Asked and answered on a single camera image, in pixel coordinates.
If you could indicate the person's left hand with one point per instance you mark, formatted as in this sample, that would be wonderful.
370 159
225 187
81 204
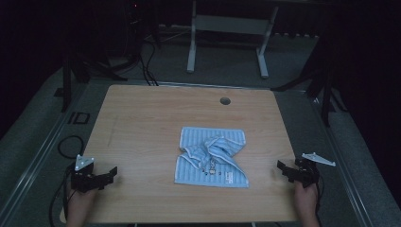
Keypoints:
80 198

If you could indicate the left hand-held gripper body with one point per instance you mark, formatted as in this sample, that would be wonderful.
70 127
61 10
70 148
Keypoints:
84 181

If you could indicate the person's right hand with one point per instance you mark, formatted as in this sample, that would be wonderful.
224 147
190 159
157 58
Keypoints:
305 197

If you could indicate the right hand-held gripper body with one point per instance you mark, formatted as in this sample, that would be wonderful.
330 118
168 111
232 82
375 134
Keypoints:
307 173

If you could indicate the blue striped towel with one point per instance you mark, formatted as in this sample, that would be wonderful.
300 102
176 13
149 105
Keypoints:
192 171

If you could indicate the white metal stand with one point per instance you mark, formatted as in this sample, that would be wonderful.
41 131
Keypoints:
233 24

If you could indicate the metal floor rail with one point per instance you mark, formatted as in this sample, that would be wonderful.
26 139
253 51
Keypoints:
343 170
34 164

